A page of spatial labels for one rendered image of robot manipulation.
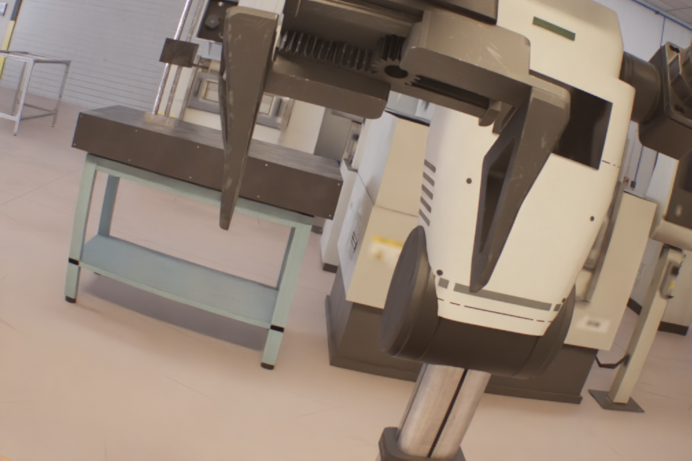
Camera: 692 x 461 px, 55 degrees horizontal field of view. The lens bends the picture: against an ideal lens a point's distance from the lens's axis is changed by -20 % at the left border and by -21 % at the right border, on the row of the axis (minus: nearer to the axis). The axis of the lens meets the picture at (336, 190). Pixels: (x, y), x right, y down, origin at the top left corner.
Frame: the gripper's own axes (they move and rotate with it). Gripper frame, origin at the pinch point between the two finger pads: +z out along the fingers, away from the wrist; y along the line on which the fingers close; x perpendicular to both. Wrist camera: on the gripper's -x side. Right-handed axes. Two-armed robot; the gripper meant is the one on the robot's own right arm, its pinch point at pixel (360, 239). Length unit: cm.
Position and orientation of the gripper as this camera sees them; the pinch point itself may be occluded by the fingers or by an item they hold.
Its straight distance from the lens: 30.1
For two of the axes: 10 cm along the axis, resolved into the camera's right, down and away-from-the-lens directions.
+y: 9.6, 2.6, 0.6
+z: -2.2, 9.0, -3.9
